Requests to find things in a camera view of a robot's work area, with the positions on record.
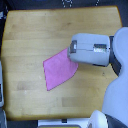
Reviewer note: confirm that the grey left side fixture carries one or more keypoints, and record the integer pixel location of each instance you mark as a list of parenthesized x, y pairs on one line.
[(3, 121)]

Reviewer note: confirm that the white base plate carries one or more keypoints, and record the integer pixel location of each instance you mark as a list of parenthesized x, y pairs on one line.
[(81, 122)]

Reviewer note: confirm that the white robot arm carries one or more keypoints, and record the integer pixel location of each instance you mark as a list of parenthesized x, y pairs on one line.
[(102, 50)]

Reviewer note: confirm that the pink cloth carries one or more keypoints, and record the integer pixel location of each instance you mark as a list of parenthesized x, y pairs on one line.
[(58, 69)]

